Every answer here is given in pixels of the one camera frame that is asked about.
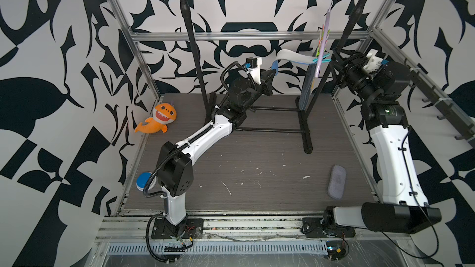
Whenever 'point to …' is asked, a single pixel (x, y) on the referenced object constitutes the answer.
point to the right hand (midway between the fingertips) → (331, 51)
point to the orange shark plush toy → (163, 114)
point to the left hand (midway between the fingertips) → (272, 66)
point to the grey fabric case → (337, 182)
